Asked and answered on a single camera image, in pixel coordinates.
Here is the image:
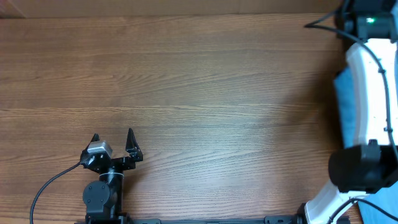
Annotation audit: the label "light blue denim jeans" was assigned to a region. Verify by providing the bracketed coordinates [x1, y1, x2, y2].
[333, 68, 397, 224]

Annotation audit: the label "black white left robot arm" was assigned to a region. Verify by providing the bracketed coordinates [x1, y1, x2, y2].
[80, 134, 136, 223]

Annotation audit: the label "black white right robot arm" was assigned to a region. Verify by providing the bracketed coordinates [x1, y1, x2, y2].
[264, 1, 397, 223]

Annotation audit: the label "brown cardboard back panel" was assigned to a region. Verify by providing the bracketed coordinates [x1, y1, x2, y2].
[1, 0, 340, 18]

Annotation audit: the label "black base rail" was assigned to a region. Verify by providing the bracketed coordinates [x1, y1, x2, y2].
[76, 215, 306, 224]

